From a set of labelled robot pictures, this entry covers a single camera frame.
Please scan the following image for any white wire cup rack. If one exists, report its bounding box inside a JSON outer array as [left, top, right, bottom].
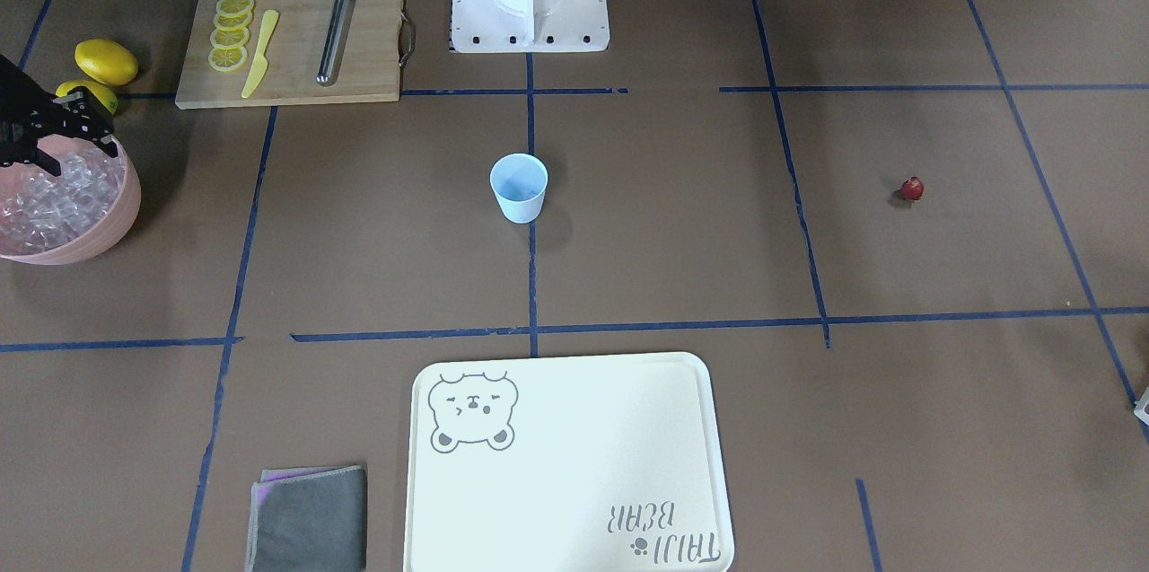
[[1133, 388, 1149, 427]]

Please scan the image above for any wooden cutting board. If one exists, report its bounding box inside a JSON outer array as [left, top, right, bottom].
[[175, 0, 412, 110]]

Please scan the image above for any pink bowl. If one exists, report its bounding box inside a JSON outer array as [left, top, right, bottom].
[[1, 136, 141, 265]]

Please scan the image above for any grey folded cloth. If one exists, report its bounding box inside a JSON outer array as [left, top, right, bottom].
[[242, 465, 368, 571]]

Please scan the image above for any light blue plastic cup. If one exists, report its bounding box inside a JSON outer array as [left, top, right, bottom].
[[489, 152, 549, 224]]

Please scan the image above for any yellow plastic knife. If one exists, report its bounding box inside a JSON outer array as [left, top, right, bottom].
[[241, 10, 280, 99]]

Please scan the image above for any clear ice cubes pile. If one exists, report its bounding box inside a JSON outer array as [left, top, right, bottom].
[[1, 147, 128, 256]]

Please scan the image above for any cream bear serving tray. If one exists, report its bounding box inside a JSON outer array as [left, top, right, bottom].
[[403, 351, 735, 571]]

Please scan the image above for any whole lemon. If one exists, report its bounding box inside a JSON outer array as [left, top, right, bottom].
[[55, 80, 119, 115], [74, 39, 139, 88]]

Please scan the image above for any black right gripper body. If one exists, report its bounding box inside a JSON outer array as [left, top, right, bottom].
[[1, 56, 114, 164]]

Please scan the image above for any metal black-tipped stirrer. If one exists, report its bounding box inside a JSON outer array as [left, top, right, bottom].
[[315, 0, 355, 88]]

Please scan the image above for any red strawberry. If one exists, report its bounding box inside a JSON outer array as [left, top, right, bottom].
[[899, 176, 925, 201]]

